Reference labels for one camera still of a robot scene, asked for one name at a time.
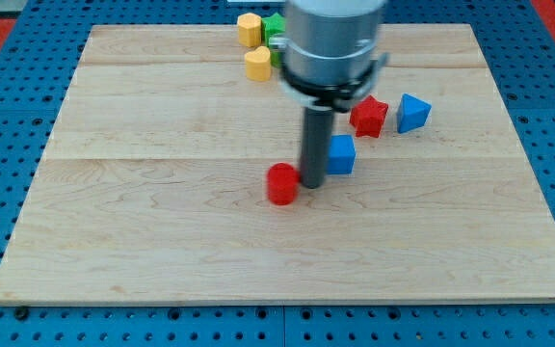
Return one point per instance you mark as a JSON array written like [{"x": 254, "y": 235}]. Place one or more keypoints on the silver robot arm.
[{"x": 328, "y": 52}]

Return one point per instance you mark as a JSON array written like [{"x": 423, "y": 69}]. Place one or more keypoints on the wooden board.
[{"x": 151, "y": 189}]

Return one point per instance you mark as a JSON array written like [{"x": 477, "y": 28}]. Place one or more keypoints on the red cylinder block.
[{"x": 282, "y": 183}]

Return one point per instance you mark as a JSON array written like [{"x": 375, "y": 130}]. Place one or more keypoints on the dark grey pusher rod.
[{"x": 315, "y": 146}]

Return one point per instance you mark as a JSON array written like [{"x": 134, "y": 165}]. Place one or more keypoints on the blue cube block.
[{"x": 342, "y": 155}]

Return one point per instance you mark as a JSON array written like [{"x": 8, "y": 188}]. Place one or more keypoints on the red star block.
[{"x": 368, "y": 117}]

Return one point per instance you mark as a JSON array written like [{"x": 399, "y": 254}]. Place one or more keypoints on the yellow heart block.
[{"x": 258, "y": 64}]

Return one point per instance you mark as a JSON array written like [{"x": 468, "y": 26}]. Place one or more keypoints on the blue triangle block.
[{"x": 412, "y": 113}]

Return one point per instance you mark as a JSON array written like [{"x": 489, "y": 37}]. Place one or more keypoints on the green star block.
[{"x": 271, "y": 25}]

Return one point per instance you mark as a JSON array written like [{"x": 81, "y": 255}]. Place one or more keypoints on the yellow hexagon block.
[{"x": 249, "y": 29}]

